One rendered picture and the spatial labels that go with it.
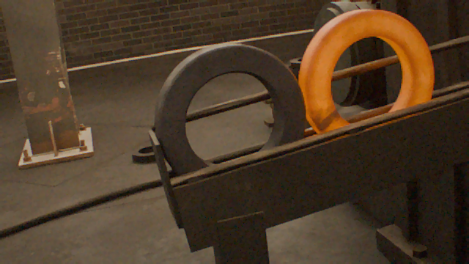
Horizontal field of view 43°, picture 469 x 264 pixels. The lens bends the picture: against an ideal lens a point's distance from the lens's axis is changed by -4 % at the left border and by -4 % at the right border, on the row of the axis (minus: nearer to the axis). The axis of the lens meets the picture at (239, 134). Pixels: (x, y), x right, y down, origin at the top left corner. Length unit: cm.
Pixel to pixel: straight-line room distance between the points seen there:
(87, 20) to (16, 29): 359
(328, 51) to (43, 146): 267
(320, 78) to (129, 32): 610
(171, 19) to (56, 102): 375
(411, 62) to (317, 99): 14
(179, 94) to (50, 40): 253
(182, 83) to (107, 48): 611
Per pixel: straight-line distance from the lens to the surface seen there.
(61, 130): 329
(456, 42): 93
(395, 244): 171
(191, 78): 71
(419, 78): 83
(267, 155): 73
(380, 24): 79
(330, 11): 217
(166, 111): 71
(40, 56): 324
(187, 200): 72
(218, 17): 696
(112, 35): 680
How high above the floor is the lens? 84
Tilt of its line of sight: 15 degrees down
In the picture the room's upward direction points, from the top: 7 degrees counter-clockwise
